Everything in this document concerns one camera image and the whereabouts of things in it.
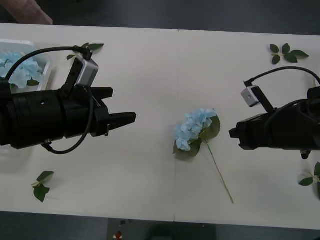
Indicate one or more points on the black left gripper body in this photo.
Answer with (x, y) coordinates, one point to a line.
(77, 117)

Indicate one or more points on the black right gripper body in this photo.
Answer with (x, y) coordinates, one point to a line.
(260, 132)

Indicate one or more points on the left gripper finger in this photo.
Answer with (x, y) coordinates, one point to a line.
(102, 93)
(122, 119)

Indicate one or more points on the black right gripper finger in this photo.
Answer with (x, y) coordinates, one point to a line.
(234, 132)

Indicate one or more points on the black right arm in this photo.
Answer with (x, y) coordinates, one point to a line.
(300, 135)

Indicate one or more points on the loose green leaf twig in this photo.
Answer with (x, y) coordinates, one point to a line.
(306, 181)
(96, 46)
(291, 57)
(41, 192)

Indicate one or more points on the shallow white box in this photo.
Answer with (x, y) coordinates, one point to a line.
(46, 67)

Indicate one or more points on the person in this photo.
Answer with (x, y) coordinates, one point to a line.
(22, 11)

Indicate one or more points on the red round button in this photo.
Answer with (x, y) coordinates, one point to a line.
(117, 235)

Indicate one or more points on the dark robot torso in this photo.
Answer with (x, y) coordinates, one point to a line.
(162, 230)

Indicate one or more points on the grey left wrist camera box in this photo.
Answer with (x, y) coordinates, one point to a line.
(86, 72)

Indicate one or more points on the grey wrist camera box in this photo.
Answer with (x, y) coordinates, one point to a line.
(86, 72)
(250, 97)

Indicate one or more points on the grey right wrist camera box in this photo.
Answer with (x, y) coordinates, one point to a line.
(250, 97)

